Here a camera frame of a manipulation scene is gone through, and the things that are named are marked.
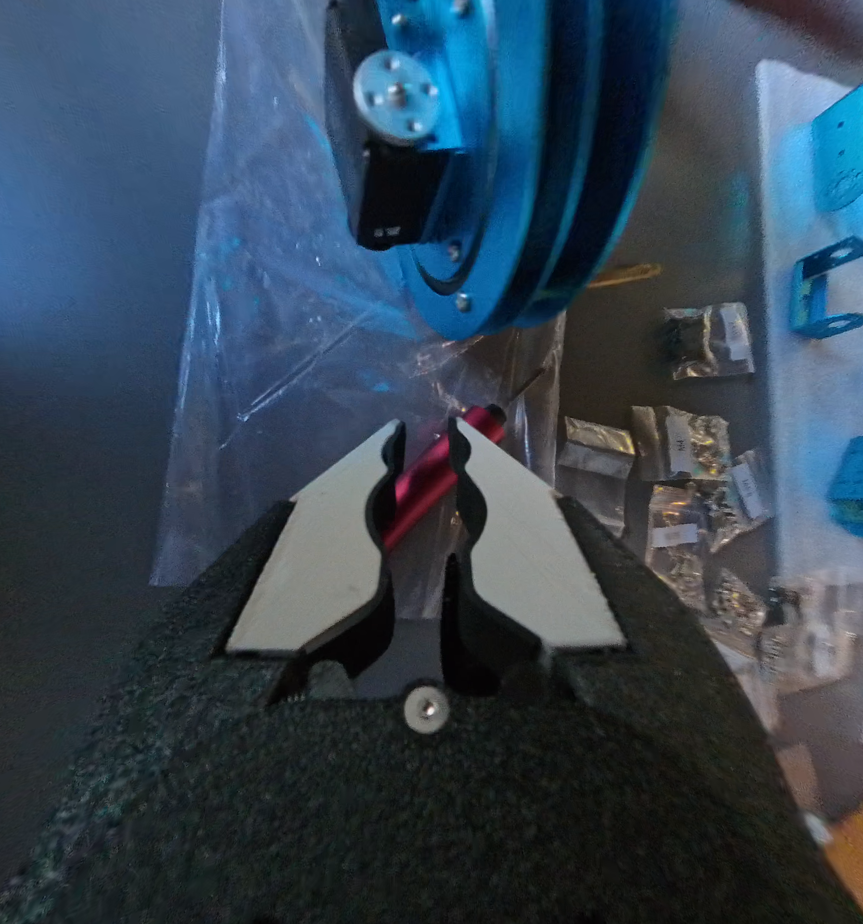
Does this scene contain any blue robot arm base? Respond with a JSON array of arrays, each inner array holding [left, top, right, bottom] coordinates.
[[323, 0, 681, 342]]

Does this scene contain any clear plastic bag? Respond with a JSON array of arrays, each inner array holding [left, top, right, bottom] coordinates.
[[150, 0, 570, 622]]

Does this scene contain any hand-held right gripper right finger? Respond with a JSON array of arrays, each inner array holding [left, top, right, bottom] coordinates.
[[440, 417, 627, 700]]

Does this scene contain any long blue bracket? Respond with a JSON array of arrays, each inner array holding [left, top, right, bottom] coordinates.
[[810, 79, 863, 214]]

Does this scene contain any red electric screwdriver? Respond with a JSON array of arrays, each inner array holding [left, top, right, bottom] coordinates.
[[381, 370, 546, 553]]

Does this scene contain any pile of small screw bags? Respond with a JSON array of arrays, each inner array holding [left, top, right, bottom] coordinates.
[[554, 299, 863, 759]]

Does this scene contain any grey desk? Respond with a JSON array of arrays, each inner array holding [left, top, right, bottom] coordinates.
[[0, 0, 863, 924]]

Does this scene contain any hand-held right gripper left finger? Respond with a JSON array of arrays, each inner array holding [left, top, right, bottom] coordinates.
[[224, 419, 407, 680]]

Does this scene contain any white foam sheet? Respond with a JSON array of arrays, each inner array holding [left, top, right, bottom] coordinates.
[[752, 58, 863, 578]]

